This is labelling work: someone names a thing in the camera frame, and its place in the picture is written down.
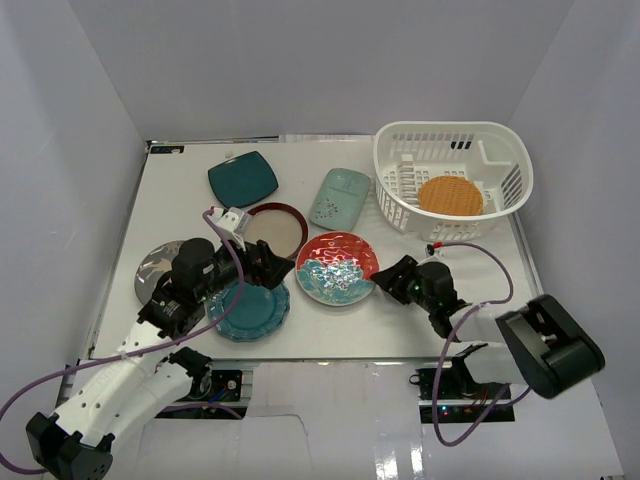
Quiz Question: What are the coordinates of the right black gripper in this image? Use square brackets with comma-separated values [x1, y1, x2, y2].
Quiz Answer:
[371, 255, 436, 314]

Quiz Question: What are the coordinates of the teal scalloped round plate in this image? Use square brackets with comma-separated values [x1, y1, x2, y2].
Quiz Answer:
[207, 282, 290, 342]

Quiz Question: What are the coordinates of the red and teal wave plate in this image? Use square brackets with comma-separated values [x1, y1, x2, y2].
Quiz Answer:
[296, 232, 379, 307]

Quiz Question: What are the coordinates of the orange woven round plate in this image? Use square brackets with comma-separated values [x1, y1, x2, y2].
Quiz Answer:
[418, 175, 484, 216]

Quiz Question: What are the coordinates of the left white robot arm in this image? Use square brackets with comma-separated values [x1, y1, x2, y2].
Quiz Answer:
[26, 238, 295, 479]

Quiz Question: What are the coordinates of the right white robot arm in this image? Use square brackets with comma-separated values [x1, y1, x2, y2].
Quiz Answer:
[371, 255, 606, 399]

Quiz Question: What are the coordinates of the white plastic dish bin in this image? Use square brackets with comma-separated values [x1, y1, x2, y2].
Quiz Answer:
[373, 121, 534, 242]

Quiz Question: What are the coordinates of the beige plate with maroon rim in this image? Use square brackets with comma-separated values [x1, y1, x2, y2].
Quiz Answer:
[243, 202, 309, 260]

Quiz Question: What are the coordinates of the dark teal square plate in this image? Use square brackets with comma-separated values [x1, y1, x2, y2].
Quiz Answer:
[207, 151, 279, 208]

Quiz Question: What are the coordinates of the light blue rectangular plate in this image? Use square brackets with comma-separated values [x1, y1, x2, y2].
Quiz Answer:
[309, 168, 371, 232]

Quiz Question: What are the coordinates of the silver metallic round plate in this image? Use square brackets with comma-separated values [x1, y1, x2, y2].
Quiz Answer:
[134, 239, 198, 305]

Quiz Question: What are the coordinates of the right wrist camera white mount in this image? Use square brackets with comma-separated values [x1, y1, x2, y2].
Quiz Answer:
[418, 242, 447, 265]

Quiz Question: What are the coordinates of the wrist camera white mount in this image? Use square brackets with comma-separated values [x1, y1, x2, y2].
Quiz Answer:
[418, 242, 447, 265]
[204, 207, 252, 250]

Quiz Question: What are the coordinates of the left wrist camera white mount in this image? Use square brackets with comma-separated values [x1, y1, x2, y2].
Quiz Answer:
[204, 207, 252, 250]

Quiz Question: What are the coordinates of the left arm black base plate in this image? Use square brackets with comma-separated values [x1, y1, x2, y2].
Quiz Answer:
[186, 370, 243, 403]

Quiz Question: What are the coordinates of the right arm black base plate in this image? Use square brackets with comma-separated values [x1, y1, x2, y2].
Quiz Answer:
[408, 366, 501, 425]

